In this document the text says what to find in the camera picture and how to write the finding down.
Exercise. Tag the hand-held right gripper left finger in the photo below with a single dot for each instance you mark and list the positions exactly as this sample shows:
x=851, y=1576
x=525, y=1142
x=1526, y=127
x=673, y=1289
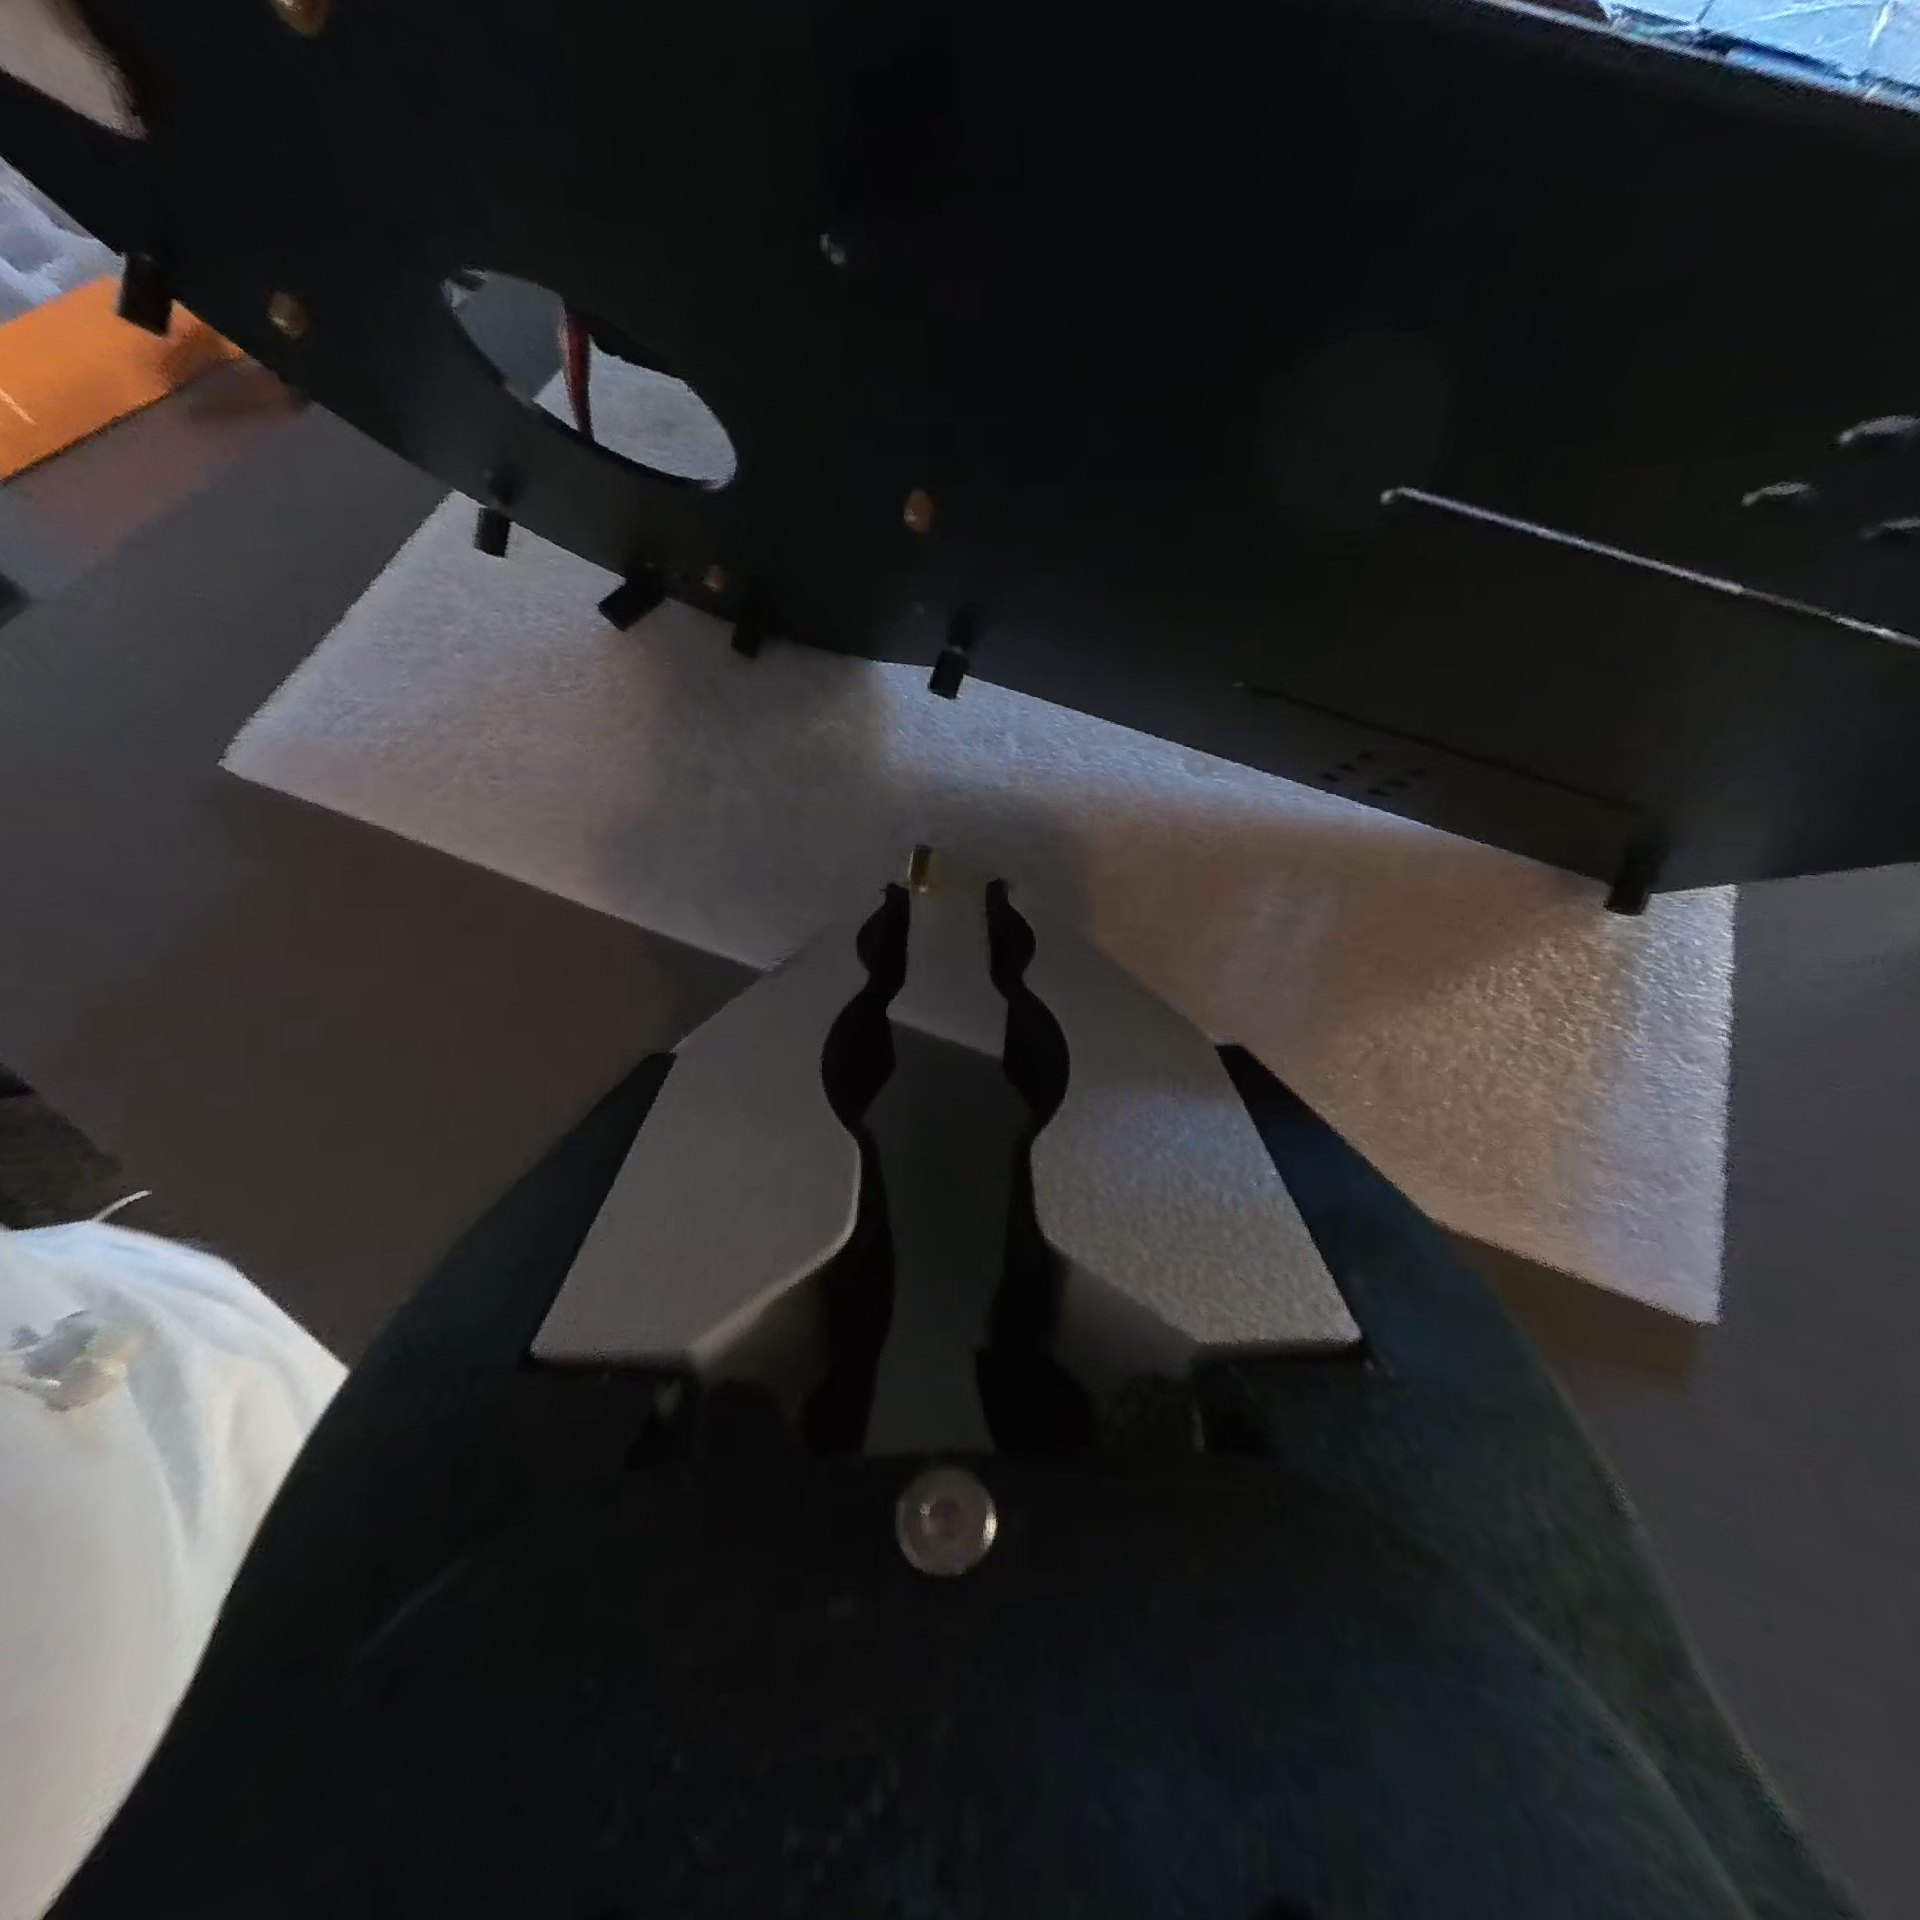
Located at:
x=707, y=1200

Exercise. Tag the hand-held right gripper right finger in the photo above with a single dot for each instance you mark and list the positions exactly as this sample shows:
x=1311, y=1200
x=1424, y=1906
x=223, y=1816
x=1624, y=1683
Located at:
x=1188, y=1216

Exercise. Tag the blue toy robot arm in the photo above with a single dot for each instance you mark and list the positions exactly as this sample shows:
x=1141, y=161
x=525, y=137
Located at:
x=1051, y=302

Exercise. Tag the white foam sheet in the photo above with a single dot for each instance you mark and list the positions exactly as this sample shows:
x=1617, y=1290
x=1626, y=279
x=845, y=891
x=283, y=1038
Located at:
x=1424, y=1020

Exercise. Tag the orange parts box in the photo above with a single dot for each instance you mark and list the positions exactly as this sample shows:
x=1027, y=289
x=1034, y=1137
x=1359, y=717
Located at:
x=88, y=378

